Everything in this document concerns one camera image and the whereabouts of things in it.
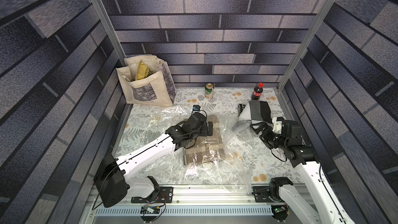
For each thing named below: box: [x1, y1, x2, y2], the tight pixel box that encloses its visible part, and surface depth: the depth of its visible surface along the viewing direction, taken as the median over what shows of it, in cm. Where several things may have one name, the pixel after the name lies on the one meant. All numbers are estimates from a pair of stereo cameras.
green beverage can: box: [204, 82, 215, 100], surface depth 109 cm
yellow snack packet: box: [135, 59, 154, 81], surface depth 100 cm
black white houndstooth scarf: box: [237, 103, 247, 117], surface depth 105 cm
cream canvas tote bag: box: [116, 57, 177, 108], surface depth 102 cm
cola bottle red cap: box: [251, 82, 264, 101], surface depth 108 cm
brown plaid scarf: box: [183, 115, 226, 166], surface depth 82 cm
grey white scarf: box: [238, 100, 274, 125], surface depth 99 cm
